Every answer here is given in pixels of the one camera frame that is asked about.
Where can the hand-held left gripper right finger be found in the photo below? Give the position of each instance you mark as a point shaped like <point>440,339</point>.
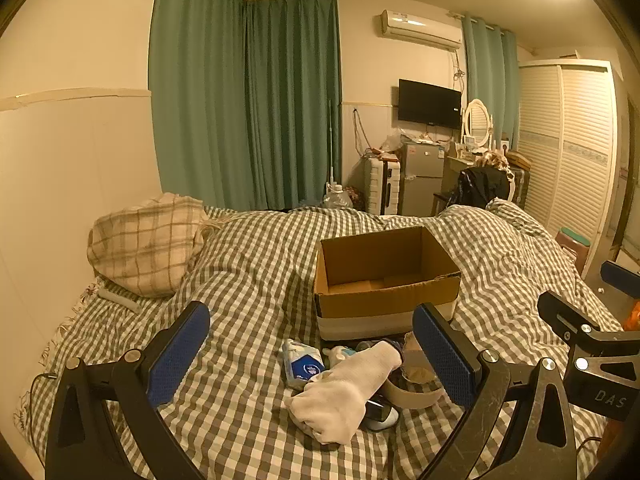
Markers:
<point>442,355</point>

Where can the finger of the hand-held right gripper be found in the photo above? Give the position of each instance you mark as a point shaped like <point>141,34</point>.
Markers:
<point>620,275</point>
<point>565,312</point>

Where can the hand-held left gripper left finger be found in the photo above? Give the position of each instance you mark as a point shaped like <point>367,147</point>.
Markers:
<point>177,355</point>

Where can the beige tape roll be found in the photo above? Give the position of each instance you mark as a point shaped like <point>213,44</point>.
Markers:
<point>415,401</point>

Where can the green stool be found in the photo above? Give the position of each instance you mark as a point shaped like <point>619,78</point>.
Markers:
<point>572,242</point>

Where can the white remote control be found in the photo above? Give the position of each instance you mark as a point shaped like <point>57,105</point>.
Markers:
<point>120,300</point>

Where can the black and white small device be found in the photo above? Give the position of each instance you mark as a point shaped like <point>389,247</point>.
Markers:
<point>381,414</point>

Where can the small white bottle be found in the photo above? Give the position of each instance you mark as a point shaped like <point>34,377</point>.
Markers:
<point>337,355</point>

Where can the brown cardboard box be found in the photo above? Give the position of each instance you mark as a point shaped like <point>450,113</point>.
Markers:
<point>350,305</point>

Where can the green checked blanket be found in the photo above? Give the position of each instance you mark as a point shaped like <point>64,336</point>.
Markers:
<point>255,280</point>

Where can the white sock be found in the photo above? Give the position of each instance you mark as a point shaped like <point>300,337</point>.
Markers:
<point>340,395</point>

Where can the beige plaid pillow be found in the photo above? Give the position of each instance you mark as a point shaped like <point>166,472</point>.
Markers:
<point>145,245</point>

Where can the blue tissue packet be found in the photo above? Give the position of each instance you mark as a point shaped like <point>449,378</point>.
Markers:
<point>302,366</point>

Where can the white louvred wardrobe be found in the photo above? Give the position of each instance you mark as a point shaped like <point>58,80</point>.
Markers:
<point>565,150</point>

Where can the brown suitcase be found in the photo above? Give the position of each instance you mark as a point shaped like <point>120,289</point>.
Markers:
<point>520,177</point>

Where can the black jacket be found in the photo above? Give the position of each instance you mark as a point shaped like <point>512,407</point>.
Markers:
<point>482,185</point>

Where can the small grey fridge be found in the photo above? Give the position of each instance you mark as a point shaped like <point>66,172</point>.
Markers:
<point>422,180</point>

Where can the white suitcase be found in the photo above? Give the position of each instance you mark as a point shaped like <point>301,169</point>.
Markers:
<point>381,187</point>

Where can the dressing table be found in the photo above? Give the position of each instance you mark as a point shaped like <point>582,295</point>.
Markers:
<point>457,170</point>

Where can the clear water jug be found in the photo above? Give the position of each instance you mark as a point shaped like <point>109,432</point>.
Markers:
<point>336,199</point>

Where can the white oval mirror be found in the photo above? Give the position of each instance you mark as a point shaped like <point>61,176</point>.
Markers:
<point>479,121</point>

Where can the white mop stick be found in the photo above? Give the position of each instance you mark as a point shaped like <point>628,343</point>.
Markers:
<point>331,145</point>

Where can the narrow green curtain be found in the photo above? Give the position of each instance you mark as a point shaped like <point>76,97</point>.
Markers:
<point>487,75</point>

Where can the wide green curtain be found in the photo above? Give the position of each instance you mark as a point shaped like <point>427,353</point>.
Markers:
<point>225,100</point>

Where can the white air conditioner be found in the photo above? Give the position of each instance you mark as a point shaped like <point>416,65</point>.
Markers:
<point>417,27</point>

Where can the black wall television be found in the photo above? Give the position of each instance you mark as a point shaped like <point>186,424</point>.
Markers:
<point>429,104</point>

